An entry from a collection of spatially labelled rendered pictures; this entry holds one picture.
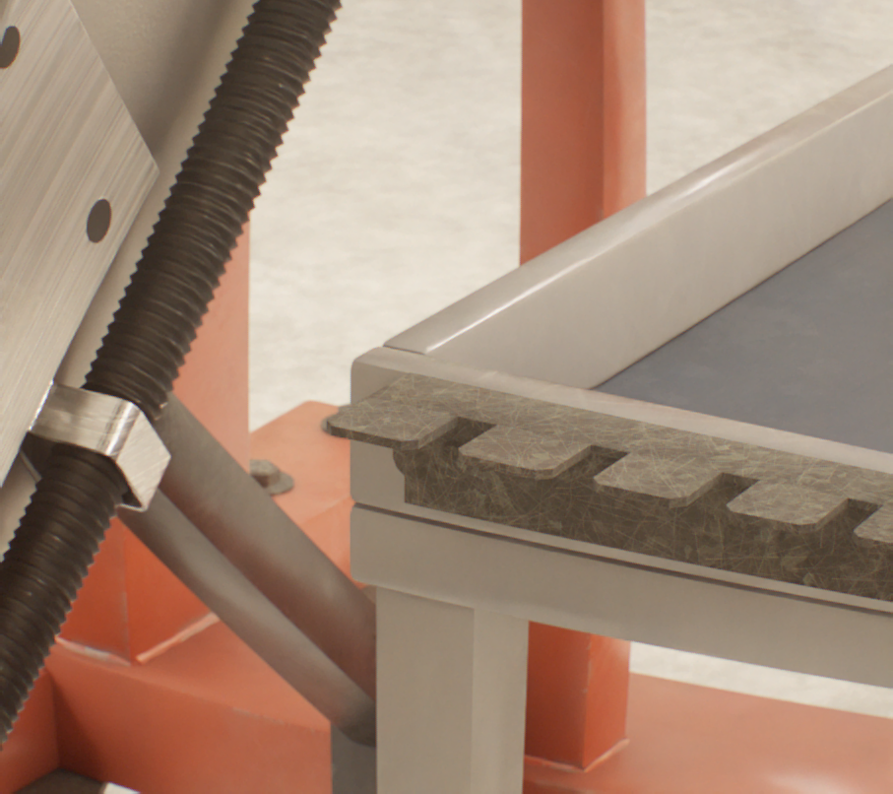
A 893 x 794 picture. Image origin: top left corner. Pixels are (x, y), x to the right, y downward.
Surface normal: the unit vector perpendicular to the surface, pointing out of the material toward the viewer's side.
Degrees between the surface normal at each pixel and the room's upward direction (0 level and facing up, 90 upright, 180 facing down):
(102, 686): 90
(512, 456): 0
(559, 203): 90
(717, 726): 0
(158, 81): 90
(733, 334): 0
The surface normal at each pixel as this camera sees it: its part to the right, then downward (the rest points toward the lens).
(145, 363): 0.03, 0.40
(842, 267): 0.01, -0.94
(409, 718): -0.50, 0.29
